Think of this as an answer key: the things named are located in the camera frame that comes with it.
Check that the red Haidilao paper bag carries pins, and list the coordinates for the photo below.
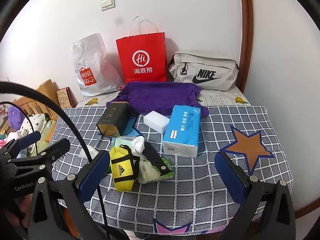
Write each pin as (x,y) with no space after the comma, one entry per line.
(142,52)

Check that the purple towel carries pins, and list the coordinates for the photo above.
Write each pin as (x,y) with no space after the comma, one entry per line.
(144,97)

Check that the person's left hand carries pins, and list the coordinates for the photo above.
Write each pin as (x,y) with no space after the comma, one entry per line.
(18,212)

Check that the newspaper with lemon print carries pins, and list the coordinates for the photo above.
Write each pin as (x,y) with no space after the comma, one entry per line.
(207,98)

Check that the beige Nike pouch bag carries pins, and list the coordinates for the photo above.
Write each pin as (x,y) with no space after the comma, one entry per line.
(205,69)

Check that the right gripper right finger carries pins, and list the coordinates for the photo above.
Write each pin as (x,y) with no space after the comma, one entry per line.
(237,182)

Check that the white wall switch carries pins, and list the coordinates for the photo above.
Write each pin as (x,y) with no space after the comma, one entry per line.
(107,4)

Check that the yellow Adidas mini bag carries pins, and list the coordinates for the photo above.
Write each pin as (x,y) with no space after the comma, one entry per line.
(123,168)

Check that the purple plush toy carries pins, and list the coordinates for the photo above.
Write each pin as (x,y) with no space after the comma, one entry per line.
(16,118)

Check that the green tissue packet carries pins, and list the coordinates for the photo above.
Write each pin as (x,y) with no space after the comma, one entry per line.
(149,173)

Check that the white glove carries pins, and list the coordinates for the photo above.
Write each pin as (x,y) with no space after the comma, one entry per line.
(138,145)

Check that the white sponge block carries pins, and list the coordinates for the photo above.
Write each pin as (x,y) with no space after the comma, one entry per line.
(156,121)

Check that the brown wooden door frame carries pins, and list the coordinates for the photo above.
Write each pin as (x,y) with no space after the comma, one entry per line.
(246,43)

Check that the blue tissue pack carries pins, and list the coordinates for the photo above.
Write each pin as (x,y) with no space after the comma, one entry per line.
(182,134)

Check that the white dotted bedding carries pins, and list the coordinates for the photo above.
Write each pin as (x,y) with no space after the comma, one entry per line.
(39,123)

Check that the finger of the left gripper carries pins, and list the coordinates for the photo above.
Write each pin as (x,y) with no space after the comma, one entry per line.
(13,147)
(54,151)

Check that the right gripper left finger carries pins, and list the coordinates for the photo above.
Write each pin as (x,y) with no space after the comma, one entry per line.
(90,176)

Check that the dark green tea tin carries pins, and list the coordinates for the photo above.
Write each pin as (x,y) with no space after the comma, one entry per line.
(114,119)

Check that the white Miniso plastic bag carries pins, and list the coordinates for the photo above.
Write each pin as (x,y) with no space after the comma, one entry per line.
(94,74)

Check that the grey checked tablecloth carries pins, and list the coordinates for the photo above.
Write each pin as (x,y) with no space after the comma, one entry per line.
(195,201)

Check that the wooden bed headboard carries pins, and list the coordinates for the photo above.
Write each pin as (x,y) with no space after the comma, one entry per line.
(42,100)

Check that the brown patterned box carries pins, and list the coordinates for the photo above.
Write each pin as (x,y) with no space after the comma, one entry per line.
(64,98)

